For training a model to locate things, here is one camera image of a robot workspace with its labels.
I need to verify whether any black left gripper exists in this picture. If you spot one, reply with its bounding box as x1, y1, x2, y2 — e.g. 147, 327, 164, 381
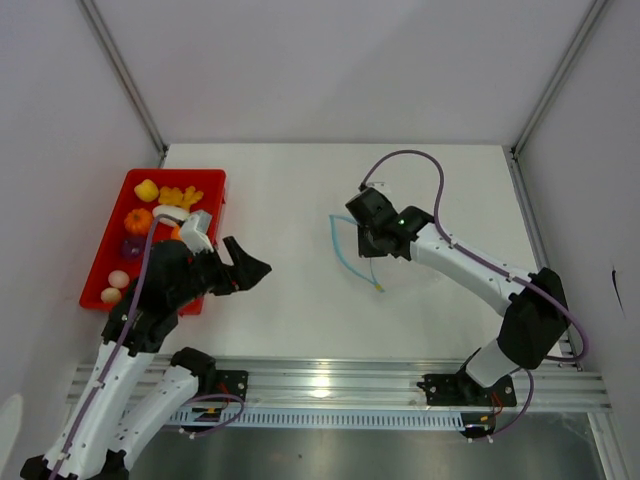
171, 235, 271, 307

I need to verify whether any clear zip top bag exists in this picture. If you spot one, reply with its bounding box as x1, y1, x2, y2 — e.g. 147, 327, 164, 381
328, 212, 451, 301

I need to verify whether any orange toy carrot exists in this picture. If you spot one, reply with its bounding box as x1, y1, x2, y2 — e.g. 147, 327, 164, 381
170, 225, 183, 241

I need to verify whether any purple toy onion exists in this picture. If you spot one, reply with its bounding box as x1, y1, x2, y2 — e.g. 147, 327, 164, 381
120, 236, 146, 262

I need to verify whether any orange toy pumpkin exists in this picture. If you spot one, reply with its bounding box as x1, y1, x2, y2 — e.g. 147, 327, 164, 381
123, 208, 154, 236

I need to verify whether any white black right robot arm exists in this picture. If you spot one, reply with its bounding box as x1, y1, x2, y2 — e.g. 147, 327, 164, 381
346, 187, 569, 406

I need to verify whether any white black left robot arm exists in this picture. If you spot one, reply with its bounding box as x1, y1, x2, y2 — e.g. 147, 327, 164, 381
20, 236, 272, 479

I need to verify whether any white toy radish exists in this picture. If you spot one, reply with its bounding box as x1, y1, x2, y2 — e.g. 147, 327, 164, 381
152, 204, 190, 226

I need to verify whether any yellow toy ginger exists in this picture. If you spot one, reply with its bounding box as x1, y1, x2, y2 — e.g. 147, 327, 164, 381
157, 186, 204, 211

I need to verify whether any yellow toy pepper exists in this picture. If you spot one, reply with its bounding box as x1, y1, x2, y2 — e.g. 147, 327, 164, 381
134, 179, 159, 203

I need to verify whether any pink toy egg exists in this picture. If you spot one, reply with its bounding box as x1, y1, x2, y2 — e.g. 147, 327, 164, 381
108, 270, 130, 289

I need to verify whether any red plastic tray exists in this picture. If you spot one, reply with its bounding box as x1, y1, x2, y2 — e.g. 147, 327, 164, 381
78, 168, 230, 317

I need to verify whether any white toy mushroom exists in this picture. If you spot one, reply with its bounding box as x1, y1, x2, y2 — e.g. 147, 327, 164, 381
100, 287, 122, 304

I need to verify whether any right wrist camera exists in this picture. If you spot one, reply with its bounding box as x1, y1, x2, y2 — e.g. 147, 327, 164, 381
359, 181, 391, 196

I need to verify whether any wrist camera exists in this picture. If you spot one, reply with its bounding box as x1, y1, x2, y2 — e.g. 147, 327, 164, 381
359, 181, 391, 196
179, 210, 214, 254

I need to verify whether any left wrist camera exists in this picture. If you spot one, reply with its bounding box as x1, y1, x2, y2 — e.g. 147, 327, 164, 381
179, 210, 214, 254

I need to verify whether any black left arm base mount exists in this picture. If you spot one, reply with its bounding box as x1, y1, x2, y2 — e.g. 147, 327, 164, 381
197, 370, 249, 400

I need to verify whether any white slotted cable duct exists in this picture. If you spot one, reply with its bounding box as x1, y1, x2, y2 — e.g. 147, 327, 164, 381
149, 408, 464, 431

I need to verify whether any right aluminium frame post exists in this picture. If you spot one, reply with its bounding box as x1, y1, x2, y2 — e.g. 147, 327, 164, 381
510, 0, 613, 161

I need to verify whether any aluminium frame post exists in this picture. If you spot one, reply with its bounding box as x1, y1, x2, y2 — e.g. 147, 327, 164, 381
510, 0, 613, 161
76, 0, 169, 168

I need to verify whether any aluminium table edge rail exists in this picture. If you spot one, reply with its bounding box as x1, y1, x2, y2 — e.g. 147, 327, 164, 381
216, 357, 612, 413

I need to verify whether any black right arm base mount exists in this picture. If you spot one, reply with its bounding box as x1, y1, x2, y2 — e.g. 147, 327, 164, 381
416, 372, 517, 407

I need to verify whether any left aluminium frame post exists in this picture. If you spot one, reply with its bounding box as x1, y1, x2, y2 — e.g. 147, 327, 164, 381
76, 0, 169, 168

